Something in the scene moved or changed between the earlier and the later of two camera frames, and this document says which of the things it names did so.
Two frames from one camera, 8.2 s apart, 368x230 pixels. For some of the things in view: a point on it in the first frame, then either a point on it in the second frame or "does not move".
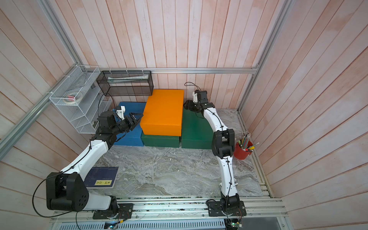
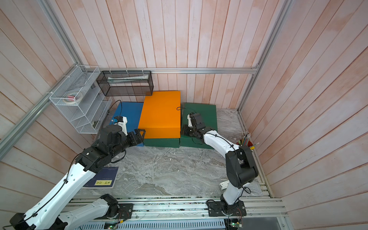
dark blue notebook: [101, 177] does not move
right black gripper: [189, 106] -> [185, 129]
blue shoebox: [132, 138] does not move
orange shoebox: [163, 113] does not move
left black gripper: [131, 126] -> [140, 138]
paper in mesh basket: [127, 78] does not move
